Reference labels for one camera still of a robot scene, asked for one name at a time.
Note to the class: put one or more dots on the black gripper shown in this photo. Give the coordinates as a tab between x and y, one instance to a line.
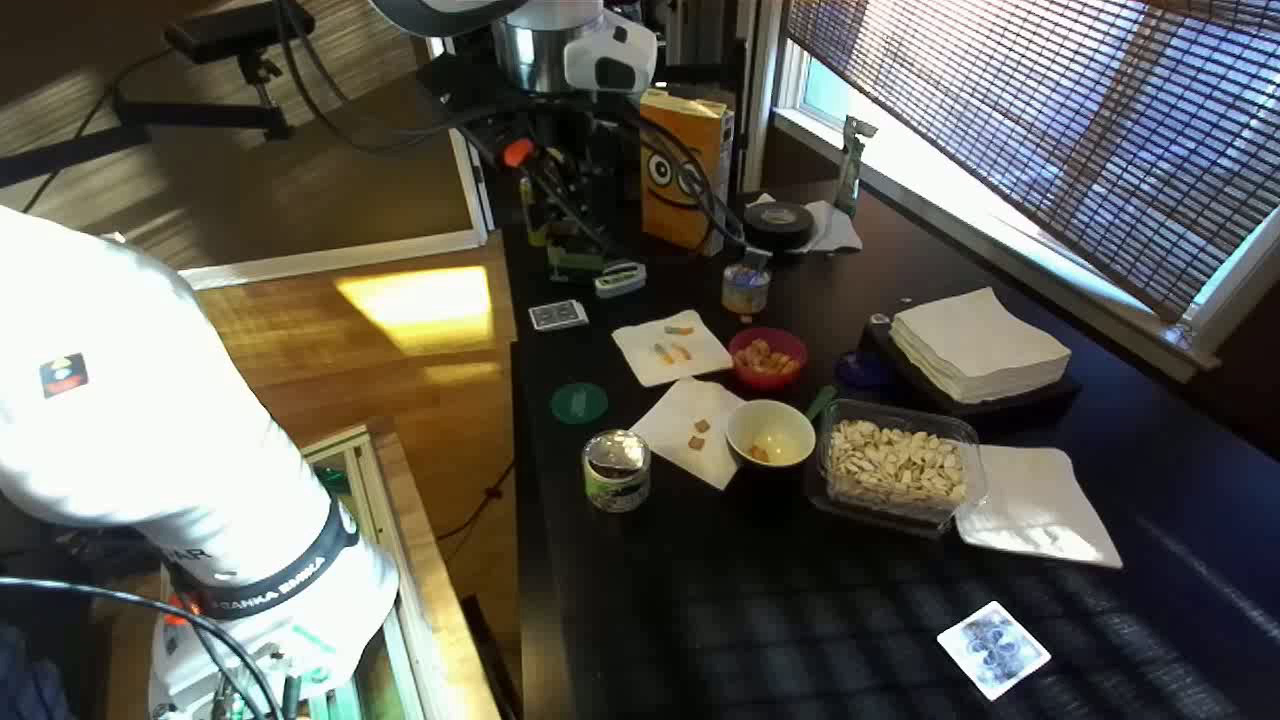
583	147

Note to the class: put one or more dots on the yellow green snack can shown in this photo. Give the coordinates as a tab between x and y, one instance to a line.
618	482

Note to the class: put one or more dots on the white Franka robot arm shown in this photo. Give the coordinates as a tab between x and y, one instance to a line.
122	402

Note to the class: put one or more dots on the red bowl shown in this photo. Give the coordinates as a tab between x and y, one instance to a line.
771	360

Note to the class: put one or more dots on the white bowl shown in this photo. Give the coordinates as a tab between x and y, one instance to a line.
771	433

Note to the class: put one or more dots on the orange cardboard box with face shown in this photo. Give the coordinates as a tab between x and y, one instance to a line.
682	164

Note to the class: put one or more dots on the white remote device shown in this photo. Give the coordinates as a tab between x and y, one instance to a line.
620	278

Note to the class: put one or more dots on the blue playing card deck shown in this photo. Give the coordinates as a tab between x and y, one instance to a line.
558	315

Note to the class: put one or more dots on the colourful gummy candy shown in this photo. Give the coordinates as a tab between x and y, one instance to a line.
669	355
682	331

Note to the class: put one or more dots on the black tape roll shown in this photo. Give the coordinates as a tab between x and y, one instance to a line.
776	223

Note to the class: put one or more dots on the white napkin with gummy candies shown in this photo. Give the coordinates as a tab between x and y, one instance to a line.
643	349

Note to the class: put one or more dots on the small glass jar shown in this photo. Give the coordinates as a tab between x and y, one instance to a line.
746	288

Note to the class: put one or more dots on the round green plastic lid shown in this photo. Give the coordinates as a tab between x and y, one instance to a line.
583	407

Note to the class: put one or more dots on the crumpled white paper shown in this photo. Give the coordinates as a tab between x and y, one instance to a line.
839	230

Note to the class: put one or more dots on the small round metal cap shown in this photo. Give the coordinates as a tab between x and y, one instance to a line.
878	321

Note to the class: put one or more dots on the small green stick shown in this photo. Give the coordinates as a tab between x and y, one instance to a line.
822	402

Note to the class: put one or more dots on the stack of white napkins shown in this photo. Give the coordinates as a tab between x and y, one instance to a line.
981	342

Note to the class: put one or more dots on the clear plastic container of popcorn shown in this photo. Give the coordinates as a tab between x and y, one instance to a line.
894	465

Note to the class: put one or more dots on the brown slatted window blind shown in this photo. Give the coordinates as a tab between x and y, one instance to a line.
1043	123

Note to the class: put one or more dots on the wooden robot platform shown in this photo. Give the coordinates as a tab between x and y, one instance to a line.
426	584

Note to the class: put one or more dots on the blue patterned playing card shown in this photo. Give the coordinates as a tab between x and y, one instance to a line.
993	648

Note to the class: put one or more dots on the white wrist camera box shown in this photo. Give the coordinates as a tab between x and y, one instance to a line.
611	52

